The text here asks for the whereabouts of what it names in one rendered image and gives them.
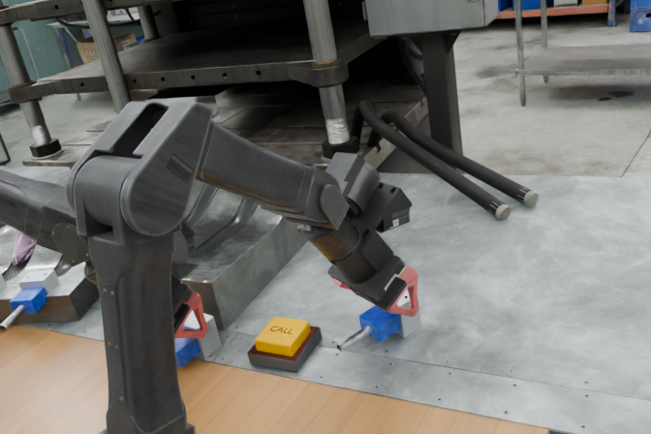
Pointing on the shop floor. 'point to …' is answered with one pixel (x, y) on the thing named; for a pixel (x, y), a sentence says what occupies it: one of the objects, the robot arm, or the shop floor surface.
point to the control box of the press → (430, 12)
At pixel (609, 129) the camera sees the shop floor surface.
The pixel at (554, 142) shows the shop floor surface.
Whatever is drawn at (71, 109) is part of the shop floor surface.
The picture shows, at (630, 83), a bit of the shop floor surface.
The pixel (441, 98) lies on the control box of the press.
